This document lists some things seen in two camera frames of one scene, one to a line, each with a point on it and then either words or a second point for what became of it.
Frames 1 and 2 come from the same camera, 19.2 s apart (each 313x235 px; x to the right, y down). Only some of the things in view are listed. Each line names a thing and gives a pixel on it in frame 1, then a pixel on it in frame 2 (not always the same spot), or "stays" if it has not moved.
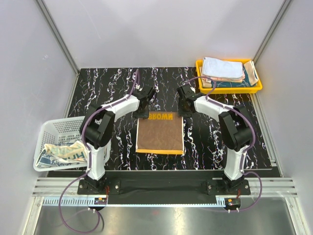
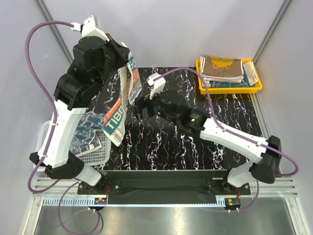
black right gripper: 181,112 to 146,102
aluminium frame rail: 270,187 stays
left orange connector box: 100,200 stays
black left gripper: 144,115 to 122,52
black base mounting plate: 163,182 stays
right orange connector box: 232,203 stays
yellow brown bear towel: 162,132 to 220,66
